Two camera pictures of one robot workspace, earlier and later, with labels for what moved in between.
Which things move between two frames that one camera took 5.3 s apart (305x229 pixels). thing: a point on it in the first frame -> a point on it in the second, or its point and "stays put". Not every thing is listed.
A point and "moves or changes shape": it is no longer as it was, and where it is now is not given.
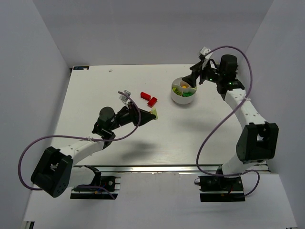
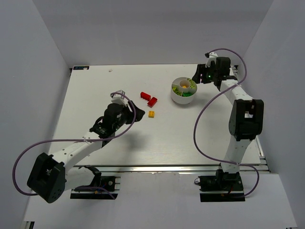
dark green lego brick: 187,94 stays put
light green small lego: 154,111 moves or changes shape
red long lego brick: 145,96 stays put
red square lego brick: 152,101 stays put
